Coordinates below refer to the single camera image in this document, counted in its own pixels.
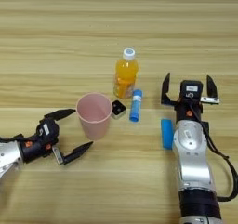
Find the small black white cube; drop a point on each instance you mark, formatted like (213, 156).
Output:
(118, 108)

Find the blue rectangular block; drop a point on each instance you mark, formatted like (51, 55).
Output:
(166, 134)

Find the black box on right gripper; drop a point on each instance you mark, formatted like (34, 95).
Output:
(191, 89)

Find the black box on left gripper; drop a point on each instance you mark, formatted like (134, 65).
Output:
(47, 129)

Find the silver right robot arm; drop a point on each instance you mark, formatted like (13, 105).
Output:
(192, 162)

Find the pink plastic cup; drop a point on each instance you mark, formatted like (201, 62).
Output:
(94, 117)

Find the blue glue stick tube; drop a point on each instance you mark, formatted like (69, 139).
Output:
(135, 107)

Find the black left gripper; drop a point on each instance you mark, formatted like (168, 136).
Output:
(34, 147)

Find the orange juice bottle white cap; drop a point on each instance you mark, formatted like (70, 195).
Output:
(125, 76)

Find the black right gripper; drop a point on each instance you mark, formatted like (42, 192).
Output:
(182, 108)

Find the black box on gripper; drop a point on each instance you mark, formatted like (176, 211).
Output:
(191, 89)
(47, 129)

